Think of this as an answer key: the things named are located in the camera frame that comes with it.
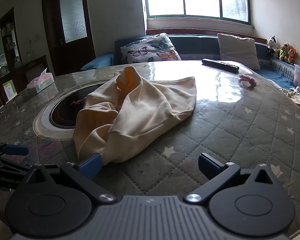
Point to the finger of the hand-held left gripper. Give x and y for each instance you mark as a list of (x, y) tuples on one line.
[(16, 150), (12, 162)]

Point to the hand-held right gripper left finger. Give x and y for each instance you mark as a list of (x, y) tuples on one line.
[(91, 165)]

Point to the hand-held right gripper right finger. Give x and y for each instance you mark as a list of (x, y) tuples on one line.
[(209, 165)]

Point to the cream yellow garment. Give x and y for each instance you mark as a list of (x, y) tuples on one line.
[(145, 105)]

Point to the green white paper board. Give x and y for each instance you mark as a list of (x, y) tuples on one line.
[(9, 89)]

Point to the pink tissue box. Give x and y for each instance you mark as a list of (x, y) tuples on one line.
[(41, 83)]

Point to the black remote control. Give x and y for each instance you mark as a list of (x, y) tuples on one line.
[(220, 65)]

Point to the dark wooden glass door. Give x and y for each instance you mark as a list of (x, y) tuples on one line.
[(52, 55)]

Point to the crumpled light cloth pile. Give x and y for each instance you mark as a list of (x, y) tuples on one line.
[(298, 98)]

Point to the plain beige pillow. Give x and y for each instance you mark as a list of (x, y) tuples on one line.
[(237, 50)]

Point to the blue sofa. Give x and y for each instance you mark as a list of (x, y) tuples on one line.
[(195, 45)]

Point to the butterfly print pillow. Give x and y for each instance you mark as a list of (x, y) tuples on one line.
[(150, 48)]

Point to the brown plush toy yellow vest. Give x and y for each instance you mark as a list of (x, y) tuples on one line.
[(284, 52)]

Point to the orange plush toy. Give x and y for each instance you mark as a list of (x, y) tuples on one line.
[(291, 55)]

